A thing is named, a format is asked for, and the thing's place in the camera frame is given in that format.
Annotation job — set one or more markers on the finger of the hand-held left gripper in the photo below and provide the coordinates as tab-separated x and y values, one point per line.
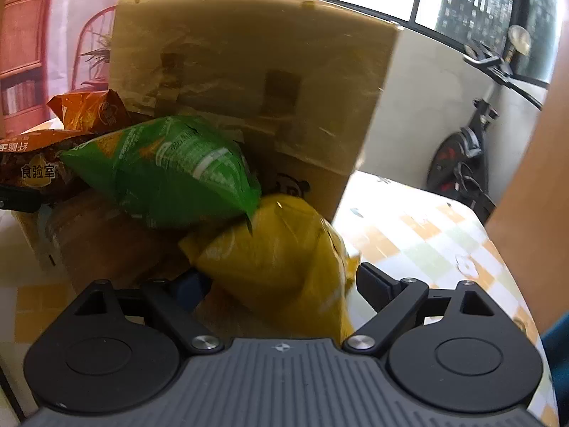
17	196

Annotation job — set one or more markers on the yellow snack bag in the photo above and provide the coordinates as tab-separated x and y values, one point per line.
275	262

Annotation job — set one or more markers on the brown orange snack bag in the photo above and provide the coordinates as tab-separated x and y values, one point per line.
31	160

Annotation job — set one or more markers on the printed pink backdrop curtain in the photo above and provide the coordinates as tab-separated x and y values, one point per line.
53	31

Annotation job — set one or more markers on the black exercise bike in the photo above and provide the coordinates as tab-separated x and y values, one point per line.
462	160

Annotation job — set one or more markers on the floral checked tablecloth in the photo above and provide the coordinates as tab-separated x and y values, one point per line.
422	240

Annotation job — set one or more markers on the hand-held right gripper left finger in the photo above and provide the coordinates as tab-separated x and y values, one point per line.
192	287

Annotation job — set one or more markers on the taped cardboard box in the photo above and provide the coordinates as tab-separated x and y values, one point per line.
249	75

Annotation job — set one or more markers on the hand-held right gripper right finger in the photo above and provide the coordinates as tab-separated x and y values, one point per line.
378	289

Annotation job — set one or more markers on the blue clothing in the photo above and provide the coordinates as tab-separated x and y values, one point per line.
559	364

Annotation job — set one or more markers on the green snack bag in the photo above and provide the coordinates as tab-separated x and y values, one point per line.
178	173

